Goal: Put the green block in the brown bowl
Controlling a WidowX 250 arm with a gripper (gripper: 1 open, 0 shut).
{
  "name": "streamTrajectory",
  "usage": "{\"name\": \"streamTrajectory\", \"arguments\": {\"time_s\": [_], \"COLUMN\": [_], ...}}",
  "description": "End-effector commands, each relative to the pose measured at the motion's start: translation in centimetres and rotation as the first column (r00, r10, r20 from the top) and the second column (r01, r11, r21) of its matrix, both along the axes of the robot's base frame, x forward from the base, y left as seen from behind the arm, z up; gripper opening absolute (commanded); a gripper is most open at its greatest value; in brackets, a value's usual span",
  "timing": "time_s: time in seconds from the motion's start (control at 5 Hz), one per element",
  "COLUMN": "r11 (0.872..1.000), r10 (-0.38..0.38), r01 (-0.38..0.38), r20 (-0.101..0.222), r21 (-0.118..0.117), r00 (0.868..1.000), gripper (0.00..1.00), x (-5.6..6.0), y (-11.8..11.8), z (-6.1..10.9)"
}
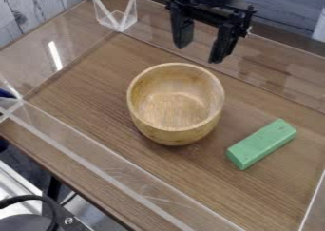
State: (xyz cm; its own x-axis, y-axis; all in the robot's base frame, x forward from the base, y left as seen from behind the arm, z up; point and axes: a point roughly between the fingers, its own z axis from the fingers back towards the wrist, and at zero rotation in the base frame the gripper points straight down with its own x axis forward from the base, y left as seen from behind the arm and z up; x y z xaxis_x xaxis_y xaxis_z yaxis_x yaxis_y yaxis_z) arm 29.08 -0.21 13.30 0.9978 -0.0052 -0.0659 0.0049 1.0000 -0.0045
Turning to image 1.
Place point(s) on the green rectangular block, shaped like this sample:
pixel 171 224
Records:
pixel 261 143

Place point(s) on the clear acrylic corner bracket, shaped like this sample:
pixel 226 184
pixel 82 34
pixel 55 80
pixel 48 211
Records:
pixel 116 20

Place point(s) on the black metal bracket with screw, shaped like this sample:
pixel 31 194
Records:
pixel 60 219

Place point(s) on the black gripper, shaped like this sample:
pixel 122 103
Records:
pixel 214 12

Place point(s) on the light wooden bowl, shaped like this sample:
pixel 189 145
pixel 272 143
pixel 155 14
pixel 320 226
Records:
pixel 175 101

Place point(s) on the clear acrylic tray wall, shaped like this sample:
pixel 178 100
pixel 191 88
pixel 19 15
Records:
pixel 135 197

